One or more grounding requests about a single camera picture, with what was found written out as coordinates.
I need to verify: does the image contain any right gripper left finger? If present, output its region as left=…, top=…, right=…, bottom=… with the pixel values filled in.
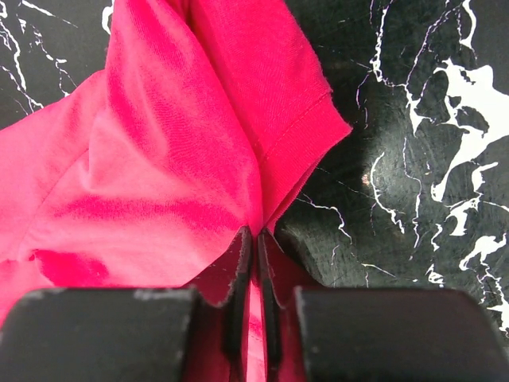
left=186, top=227, right=253, bottom=381

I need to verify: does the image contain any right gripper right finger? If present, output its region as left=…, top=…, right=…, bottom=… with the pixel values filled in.
left=257, top=230, right=321, bottom=381

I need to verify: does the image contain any magenta t shirt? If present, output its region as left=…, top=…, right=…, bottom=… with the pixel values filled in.
left=0, top=0, right=353, bottom=379

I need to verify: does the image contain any black marble pattern mat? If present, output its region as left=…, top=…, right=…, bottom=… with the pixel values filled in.
left=0, top=0, right=509, bottom=339

